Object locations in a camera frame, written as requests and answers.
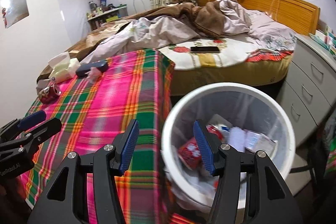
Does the red cartoon can small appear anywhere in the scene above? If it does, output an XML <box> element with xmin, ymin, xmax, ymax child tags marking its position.
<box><xmin>38</xmin><ymin>84</ymin><xmax>62</xmax><ymax>104</ymax></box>

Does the clear plastic cup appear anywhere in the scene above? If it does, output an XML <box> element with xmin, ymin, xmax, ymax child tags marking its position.
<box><xmin>86</xmin><ymin>67</ymin><xmax>102</xmax><ymax>84</ymax></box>

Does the white foam net sleeve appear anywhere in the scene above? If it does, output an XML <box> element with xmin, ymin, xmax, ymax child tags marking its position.
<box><xmin>228</xmin><ymin>127</ymin><xmax>246</xmax><ymax>152</ymax></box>

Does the red white milk carton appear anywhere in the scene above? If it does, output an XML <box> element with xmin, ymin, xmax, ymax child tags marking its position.
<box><xmin>178</xmin><ymin>124</ymin><xmax>223</xmax><ymax>170</ymax></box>

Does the purple white small carton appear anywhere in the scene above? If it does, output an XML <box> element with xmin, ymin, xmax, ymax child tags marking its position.
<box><xmin>245</xmin><ymin>131</ymin><xmax>277</xmax><ymax>156</ymax></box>

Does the white round trash bin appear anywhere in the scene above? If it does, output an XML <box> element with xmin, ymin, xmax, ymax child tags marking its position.
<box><xmin>161</xmin><ymin>83</ymin><xmax>295</xmax><ymax>213</ymax></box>

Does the person left hand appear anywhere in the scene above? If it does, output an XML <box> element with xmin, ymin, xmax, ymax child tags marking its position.
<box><xmin>1</xmin><ymin>176</ymin><xmax>26</xmax><ymax>209</ymax></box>

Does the white tissue pack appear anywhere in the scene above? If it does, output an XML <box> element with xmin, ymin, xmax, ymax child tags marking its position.
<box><xmin>49</xmin><ymin>52</ymin><xmax>80</xmax><ymax>84</ymax></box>

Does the plaid pink green tablecloth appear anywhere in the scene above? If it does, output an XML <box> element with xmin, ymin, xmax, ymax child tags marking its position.
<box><xmin>21</xmin><ymin>50</ymin><xmax>189</xmax><ymax>223</ymax></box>

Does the dark blue glasses case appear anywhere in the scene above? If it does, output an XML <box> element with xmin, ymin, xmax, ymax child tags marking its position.
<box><xmin>76</xmin><ymin>60</ymin><xmax>108</xmax><ymax>78</ymax></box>

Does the floral bed sheet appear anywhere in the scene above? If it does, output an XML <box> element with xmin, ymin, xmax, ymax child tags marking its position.
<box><xmin>160</xmin><ymin>10</ymin><xmax>296</xmax><ymax>96</ymax></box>

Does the grey drawer cabinet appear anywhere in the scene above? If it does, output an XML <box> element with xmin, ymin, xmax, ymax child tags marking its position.
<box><xmin>276</xmin><ymin>35</ymin><xmax>335</xmax><ymax>146</ymax></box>

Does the black smartphone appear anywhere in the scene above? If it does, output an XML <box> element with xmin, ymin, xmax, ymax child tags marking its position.
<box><xmin>190</xmin><ymin>46</ymin><xmax>221</xmax><ymax>53</ymax></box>

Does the shelf with bottles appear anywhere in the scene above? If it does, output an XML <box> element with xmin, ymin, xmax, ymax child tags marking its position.
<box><xmin>87</xmin><ymin>4</ymin><xmax>128</xmax><ymax>31</ymax></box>

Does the brown blanket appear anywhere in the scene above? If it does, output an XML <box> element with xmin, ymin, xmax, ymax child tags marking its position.
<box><xmin>36</xmin><ymin>0</ymin><xmax>227</xmax><ymax>83</ymax></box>

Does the wooden headboard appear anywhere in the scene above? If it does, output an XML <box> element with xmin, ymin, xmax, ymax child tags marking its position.
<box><xmin>236</xmin><ymin>0</ymin><xmax>320</xmax><ymax>35</ymax></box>

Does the silver wall poster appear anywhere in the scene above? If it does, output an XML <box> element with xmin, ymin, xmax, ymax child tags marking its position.
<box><xmin>1</xmin><ymin>0</ymin><xmax>29</xmax><ymax>28</ymax></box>

